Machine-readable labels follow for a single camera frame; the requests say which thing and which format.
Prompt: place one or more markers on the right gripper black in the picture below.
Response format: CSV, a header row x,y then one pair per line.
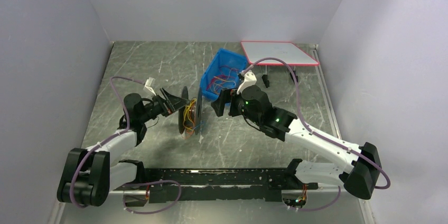
x,y
226,101

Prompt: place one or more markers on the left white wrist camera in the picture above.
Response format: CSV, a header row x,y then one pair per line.
x,y
148,87

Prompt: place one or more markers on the black board foot left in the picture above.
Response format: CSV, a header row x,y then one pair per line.
x,y
266,80

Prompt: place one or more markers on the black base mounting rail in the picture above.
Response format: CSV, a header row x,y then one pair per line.
x,y
269,184

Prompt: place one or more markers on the blue plastic bin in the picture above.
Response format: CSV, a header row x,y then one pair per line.
x,y
222,73

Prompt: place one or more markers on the black board foot right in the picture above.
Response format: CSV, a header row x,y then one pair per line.
x,y
294,76

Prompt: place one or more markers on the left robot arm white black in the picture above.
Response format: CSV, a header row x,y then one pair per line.
x,y
90,174

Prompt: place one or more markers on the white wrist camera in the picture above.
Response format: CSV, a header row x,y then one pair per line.
x,y
148,87
248,79

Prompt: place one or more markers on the grey perforated cable spool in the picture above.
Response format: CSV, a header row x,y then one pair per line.
x,y
189,118

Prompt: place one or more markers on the black board foot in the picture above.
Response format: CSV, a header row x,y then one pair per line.
x,y
294,76
266,80

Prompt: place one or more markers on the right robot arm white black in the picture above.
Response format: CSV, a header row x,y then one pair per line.
x,y
354,167

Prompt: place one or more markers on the white board red rim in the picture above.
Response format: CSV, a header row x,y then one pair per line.
x,y
286,51

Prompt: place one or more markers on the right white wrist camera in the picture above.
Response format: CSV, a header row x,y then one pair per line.
x,y
248,79

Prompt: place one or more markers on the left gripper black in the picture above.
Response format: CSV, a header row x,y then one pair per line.
x,y
165,103

